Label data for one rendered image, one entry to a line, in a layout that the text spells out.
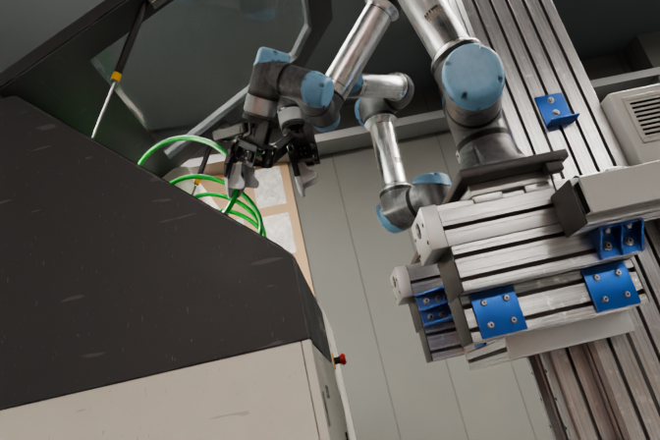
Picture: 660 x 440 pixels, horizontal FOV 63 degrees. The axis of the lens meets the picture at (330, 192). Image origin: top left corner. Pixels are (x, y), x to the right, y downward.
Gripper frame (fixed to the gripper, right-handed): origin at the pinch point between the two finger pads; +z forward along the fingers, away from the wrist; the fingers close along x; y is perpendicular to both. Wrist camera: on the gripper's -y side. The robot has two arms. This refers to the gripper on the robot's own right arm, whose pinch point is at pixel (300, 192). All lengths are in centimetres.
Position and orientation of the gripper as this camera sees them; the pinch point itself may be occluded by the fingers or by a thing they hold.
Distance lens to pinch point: 143.9
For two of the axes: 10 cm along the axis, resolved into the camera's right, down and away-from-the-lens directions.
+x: 0.6, 3.6, 9.3
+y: 9.8, -2.2, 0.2
